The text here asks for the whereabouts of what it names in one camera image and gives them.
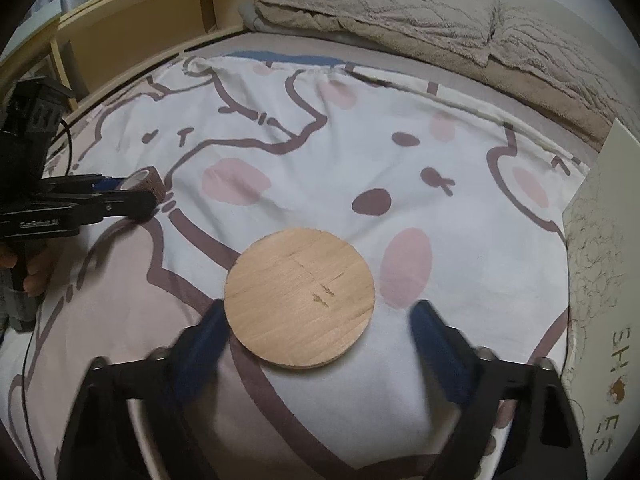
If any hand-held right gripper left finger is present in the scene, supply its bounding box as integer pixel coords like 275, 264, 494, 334
55, 300, 233, 480

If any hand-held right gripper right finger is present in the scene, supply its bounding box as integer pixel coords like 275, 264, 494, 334
407, 299, 588, 480

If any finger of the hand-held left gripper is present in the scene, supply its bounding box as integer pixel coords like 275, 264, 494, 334
45, 174, 126, 196
75, 190, 161, 224

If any brown tape roll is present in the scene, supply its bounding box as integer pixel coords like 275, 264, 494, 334
122, 167, 164, 206

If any thin round wooden board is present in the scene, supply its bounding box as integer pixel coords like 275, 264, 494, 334
223, 228, 376, 371

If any white cardboard box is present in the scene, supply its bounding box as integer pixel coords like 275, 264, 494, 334
561, 117, 640, 460

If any person's left hand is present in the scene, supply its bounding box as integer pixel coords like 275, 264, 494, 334
0, 247, 49, 296

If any long wooden shelf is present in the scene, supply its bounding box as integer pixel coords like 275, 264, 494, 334
0, 0, 308, 128

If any printed blanket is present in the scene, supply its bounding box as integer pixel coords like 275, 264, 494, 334
0, 50, 601, 480

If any beige fleece blanket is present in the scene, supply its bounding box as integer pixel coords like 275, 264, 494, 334
240, 0, 640, 155

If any grey quilted pillow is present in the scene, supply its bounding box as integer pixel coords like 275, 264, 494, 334
256, 0, 502, 67
492, 0, 640, 128

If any black cable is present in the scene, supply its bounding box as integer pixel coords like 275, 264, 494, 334
19, 117, 74, 476

